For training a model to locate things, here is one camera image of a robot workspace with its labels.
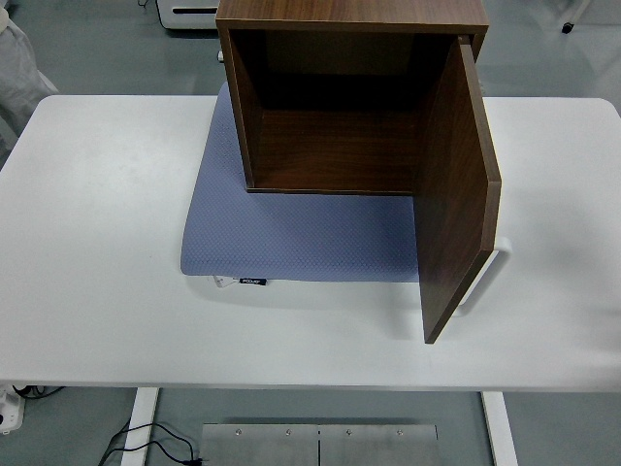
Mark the blue textured mat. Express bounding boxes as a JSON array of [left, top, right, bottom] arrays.
[[180, 81, 424, 284]]

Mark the brown wooden cabinet body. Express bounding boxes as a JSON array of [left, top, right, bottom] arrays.
[[214, 0, 491, 196]]

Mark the brown wooden cabinet door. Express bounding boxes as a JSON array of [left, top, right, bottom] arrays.
[[411, 34, 503, 346]]

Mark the black floor cable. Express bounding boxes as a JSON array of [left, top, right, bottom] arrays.
[[96, 420, 206, 466]]

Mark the grey metal plate with screws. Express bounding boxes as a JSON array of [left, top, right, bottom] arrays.
[[199, 422, 440, 466]]

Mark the black cable at power strip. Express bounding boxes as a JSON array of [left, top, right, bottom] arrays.
[[11, 383, 65, 400]]

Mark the chair leg with black caster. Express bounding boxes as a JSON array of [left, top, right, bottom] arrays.
[[561, 0, 594, 35]]

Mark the white power strip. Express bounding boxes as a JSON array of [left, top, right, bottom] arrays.
[[0, 385, 26, 436]]

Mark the white table leg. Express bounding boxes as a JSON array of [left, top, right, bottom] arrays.
[[119, 387, 161, 466], [480, 390, 520, 466]]

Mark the person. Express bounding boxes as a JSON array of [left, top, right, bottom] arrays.
[[0, 0, 60, 164]]

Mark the white cabinet door handle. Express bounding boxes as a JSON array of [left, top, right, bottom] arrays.
[[452, 236, 513, 319]]

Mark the white appliance with black slot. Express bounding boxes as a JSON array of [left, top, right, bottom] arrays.
[[155, 0, 221, 32]]

